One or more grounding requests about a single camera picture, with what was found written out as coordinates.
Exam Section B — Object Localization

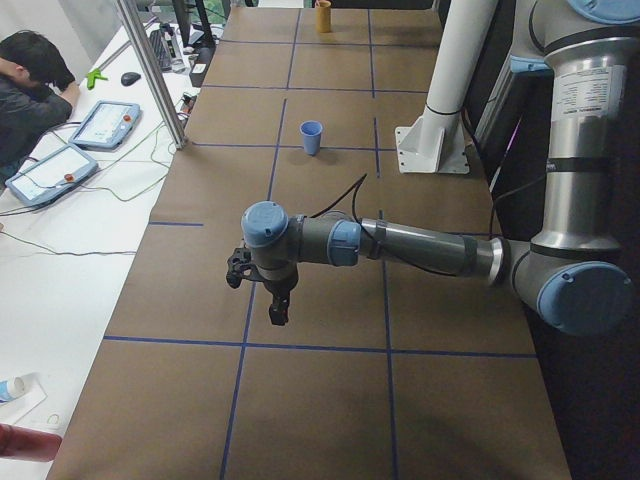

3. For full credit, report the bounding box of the yellow ribbed cup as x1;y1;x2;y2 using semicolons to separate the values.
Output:
314;0;332;33

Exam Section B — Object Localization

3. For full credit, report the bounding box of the teach pendant far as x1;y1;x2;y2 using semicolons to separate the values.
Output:
69;100;141;151

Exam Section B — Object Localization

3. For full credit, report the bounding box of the black keyboard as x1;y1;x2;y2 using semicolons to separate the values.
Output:
149;29;175;72

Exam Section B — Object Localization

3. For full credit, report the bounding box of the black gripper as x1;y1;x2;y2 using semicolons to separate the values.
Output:
264;269;299;326

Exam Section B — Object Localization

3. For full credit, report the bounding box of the aluminium frame post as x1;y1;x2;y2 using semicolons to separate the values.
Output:
115;0;187;150

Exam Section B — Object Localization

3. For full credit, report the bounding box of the blue ribbed paper cup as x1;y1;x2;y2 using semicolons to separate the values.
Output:
299;120;323;156

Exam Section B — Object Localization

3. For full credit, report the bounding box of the teach pendant near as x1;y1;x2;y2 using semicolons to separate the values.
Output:
5;144;98;207

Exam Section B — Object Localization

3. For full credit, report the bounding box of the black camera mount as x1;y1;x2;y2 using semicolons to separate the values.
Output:
226;247;263;289

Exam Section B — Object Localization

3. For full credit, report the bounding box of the green plastic tool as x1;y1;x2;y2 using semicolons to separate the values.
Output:
86;68;108;90

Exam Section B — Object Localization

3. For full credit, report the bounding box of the seated person dark jacket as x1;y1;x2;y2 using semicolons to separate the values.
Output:
1;30;80;181

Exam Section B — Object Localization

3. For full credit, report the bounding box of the white camera pole base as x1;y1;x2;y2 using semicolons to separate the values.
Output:
395;0;498;175

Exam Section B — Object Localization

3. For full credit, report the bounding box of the orange connector board far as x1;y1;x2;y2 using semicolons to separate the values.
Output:
178;93;197;116

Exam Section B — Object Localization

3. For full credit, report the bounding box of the teach pendant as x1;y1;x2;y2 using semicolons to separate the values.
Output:
69;100;141;151
5;144;98;207

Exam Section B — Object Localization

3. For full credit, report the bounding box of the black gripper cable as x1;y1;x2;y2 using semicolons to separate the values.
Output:
309;172;549;277

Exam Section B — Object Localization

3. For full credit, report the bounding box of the black computer mouse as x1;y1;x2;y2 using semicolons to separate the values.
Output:
120;72;141;87

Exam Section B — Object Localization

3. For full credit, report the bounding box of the white small bottle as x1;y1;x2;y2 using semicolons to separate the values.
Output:
0;375;34;404

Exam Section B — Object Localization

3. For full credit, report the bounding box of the red cylinder bottle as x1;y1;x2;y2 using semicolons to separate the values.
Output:
1;424;62;462

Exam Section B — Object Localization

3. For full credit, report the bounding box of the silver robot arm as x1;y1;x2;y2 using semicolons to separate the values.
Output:
226;1;639;335

